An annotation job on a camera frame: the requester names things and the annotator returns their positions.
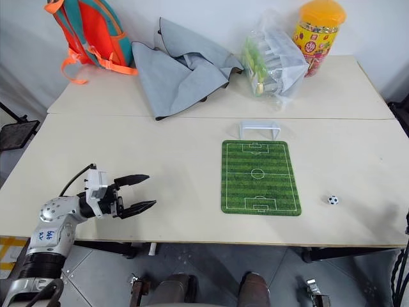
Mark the clear plastic bag with items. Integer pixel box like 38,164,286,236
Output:
240,8,311,111

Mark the orange teal backpack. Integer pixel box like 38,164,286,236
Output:
43,0,139,85

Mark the grey fabric bag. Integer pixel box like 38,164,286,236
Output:
131,16,245,122

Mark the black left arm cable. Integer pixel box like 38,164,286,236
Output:
59,163,97,196

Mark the yellow candy jar orange lid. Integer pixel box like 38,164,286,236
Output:
293,0,347,78

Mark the dark rounded robot foot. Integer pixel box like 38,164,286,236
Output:
238,271,272,307

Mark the small white goal frame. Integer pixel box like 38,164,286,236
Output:
235,120,281,141

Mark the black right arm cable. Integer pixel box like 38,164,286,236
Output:
390,210,409,307

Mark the black mesh chair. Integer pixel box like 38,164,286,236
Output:
0,102,41,152

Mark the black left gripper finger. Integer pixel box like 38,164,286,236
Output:
113,174,150,189
121,200,158,220

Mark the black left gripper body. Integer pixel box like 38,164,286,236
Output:
97,184,125,220

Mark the green soccer field mat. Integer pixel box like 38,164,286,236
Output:
219,139,302,217

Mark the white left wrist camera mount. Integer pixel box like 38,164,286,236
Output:
83,169,110,219

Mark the black table leg frame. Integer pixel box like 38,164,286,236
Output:
72,240,139,260
302,246,404,264

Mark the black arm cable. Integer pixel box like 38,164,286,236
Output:
390,210,409,307
59,163,97,196

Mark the black object at table edge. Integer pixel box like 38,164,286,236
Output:
387,100,409,138

